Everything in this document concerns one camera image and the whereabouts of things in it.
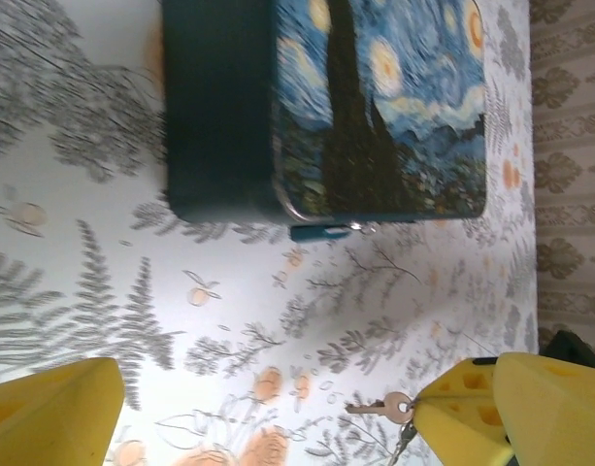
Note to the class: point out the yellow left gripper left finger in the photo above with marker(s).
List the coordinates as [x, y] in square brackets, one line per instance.
[49, 417]

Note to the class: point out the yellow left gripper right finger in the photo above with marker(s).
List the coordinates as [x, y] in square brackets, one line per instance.
[520, 412]

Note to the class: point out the small silver key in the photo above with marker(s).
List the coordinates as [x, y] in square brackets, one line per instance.
[399, 408]
[405, 439]

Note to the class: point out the floral patterned tablecloth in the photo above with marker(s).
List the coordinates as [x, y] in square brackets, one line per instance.
[229, 291]

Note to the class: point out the starry night print tin box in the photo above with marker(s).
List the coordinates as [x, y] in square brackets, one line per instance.
[326, 107]

